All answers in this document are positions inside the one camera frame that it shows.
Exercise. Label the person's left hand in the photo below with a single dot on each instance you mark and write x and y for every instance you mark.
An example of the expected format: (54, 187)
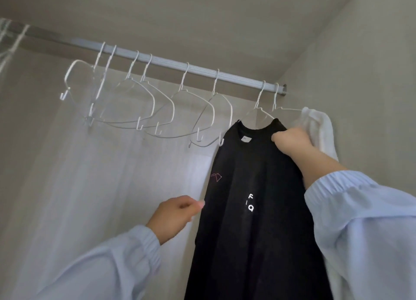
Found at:
(169, 218)

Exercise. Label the person's right hand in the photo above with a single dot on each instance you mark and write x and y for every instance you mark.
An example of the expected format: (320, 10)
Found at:
(297, 143)

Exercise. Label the person's right fingers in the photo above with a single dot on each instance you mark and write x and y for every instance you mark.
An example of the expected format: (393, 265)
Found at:
(280, 141)

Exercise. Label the person's left thumb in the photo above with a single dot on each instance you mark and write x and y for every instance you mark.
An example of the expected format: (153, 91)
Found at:
(192, 205)

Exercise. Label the black printed t-shirt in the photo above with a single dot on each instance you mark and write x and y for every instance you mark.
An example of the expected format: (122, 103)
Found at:
(256, 244)

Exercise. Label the person's right forearm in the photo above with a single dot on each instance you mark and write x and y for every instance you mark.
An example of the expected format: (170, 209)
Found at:
(360, 221)

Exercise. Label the person's left forearm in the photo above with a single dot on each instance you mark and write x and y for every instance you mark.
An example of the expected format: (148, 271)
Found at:
(107, 267)

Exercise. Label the white hanging garment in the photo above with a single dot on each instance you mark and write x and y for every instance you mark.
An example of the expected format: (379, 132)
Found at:
(320, 130)

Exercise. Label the silver metal closet rod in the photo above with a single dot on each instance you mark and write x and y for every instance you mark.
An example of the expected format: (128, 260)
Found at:
(201, 71)

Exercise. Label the translucent white curtain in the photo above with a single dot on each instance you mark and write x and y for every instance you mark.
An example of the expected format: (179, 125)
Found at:
(81, 179)

